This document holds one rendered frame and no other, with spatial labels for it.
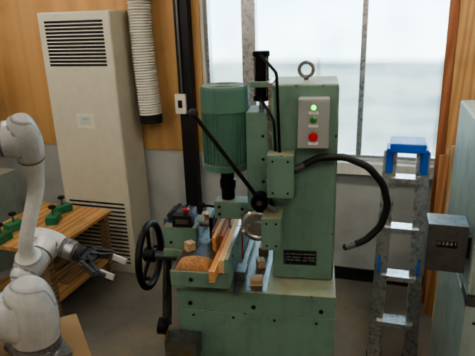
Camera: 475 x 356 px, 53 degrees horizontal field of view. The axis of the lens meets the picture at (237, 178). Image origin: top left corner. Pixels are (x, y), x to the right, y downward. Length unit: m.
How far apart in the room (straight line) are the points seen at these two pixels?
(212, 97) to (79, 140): 1.87
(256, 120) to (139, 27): 1.66
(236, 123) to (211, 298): 0.64
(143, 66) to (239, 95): 1.59
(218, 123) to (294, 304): 0.69
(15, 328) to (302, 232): 0.99
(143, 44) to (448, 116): 1.87
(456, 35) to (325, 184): 1.47
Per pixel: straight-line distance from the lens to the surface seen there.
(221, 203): 1.83
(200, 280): 1.71
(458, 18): 2.92
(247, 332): 1.86
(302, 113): 1.56
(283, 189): 1.61
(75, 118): 3.39
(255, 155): 1.71
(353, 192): 3.20
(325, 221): 1.73
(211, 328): 1.88
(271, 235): 1.66
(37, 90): 3.90
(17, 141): 1.86
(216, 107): 1.68
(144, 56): 3.19
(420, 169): 2.39
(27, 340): 1.74
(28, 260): 2.12
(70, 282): 3.26
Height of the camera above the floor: 1.73
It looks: 18 degrees down
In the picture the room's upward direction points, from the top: 2 degrees counter-clockwise
